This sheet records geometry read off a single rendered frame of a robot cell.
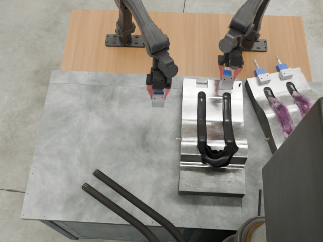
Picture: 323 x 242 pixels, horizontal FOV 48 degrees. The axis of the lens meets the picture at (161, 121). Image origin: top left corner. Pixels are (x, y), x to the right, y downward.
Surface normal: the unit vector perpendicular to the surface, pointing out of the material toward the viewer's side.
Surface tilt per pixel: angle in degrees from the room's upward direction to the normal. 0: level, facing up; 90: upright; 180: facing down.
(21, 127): 0
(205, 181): 0
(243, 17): 19
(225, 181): 0
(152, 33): 14
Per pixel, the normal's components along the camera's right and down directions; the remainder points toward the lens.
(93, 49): 0.00, -0.43
